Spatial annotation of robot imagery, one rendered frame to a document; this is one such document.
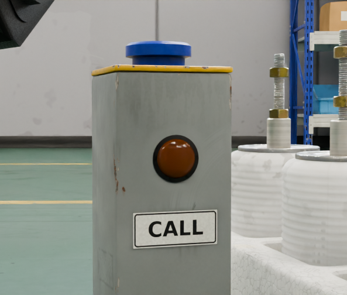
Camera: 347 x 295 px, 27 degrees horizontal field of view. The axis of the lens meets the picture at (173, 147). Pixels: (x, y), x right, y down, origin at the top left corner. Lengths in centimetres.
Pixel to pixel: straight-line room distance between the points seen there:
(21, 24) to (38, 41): 538
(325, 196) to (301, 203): 2
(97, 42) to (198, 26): 76
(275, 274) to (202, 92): 16
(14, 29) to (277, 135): 50
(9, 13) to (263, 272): 38
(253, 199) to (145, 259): 25
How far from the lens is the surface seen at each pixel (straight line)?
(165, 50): 43
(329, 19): 496
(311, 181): 55
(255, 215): 65
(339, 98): 58
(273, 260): 55
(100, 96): 44
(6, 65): 561
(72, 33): 555
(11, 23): 20
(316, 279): 49
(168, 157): 41
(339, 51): 58
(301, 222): 56
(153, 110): 41
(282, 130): 68
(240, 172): 66
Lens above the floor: 29
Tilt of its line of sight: 3 degrees down
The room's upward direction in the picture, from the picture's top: straight up
